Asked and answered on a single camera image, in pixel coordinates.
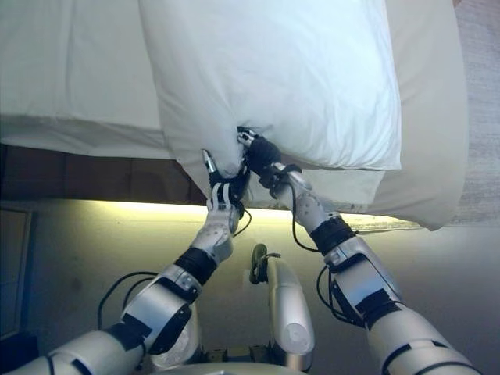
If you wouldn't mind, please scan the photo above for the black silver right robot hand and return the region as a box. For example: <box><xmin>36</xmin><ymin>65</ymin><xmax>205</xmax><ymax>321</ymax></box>
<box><xmin>236</xmin><ymin>127</ymin><xmax>290</xmax><ymax>189</ymax></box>

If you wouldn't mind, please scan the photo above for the dark right robot foot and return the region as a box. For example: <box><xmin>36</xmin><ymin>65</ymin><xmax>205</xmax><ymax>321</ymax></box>
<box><xmin>249</xmin><ymin>242</ymin><xmax>282</xmax><ymax>286</ymax></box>

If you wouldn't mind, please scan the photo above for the silver robot leg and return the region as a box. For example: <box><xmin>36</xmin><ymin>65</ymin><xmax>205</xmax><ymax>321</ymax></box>
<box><xmin>244</xmin><ymin>259</ymin><xmax>316</xmax><ymax>372</ymax></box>
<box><xmin>148</xmin><ymin>304</ymin><xmax>200</xmax><ymax>366</ymax></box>

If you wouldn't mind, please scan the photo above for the grey area rug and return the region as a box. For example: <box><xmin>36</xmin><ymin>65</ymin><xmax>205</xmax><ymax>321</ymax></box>
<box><xmin>452</xmin><ymin>0</ymin><xmax>500</xmax><ymax>227</ymax></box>

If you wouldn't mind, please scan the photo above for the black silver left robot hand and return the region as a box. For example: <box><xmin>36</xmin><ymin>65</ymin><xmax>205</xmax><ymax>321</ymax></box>
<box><xmin>201</xmin><ymin>148</ymin><xmax>252</xmax><ymax>215</ymax></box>

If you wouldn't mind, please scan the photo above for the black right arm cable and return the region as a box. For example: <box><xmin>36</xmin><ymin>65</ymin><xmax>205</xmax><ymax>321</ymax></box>
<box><xmin>288</xmin><ymin>167</ymin><xmax>366</xmax><ymax>327</ymax></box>

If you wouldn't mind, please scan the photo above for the silver right robot leg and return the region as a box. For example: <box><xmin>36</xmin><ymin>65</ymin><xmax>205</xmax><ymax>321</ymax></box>
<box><xmin>244</xmin><ymin>259</ymin><xmax>316</xmax><ymax>372</ymax></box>

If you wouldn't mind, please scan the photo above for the wooden nightstand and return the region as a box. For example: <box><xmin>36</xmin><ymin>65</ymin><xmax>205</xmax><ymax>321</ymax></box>
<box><xmin>0</xmin><ymin>209</ymin><xmax>34</xmax><ymax>337</ymax></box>

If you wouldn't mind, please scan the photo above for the silver left robot leg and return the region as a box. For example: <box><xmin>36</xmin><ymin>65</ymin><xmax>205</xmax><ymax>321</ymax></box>
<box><xmin>148</xmin><ymin>304</ymin><xmax>200</xmax><ymax>366</ymax></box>

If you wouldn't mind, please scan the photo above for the silver robot torso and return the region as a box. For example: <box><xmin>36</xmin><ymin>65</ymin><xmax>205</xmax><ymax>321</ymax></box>
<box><xmin>128</xmin><ymin>343</ymin><xmax>313</xmax><ymax>375</ymax></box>

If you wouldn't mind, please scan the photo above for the large white pillow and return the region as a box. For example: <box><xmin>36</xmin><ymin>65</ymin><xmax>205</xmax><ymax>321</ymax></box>
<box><xmin>138</xmin><ymin>0</ymin><xmax>403</xmax><ymax>208</ymax></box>

